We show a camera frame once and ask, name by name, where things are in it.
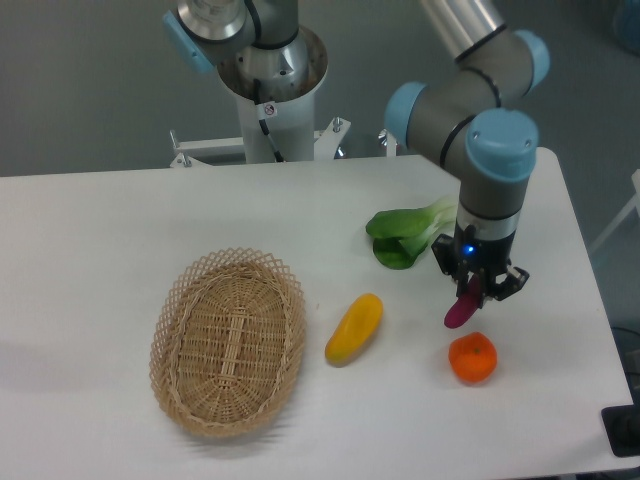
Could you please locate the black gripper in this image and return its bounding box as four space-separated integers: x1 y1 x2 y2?
431 227 529 309

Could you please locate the purple sweet potato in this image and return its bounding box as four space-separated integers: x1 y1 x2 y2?
444 276 481 329

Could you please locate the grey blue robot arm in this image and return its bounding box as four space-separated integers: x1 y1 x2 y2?
163 1 550 304

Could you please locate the green bok choy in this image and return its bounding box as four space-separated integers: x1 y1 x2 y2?
365 196 458 270

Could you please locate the orange tangerine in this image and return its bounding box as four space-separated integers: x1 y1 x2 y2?
448 332 498 383

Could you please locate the yellow mango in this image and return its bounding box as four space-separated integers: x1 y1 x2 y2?
324 293 384 366

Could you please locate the black device at table edge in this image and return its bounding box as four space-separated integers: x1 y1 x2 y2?
601 405 639 458

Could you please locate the oval wicker basket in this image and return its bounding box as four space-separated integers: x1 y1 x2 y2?
149 248 306 438

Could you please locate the white frame at right edge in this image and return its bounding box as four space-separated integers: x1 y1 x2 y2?
587 169 640 256

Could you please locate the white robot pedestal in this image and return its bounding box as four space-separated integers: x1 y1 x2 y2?
163 13 351 167

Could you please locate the black cable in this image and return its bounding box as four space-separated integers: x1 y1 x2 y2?
252 78 286 164

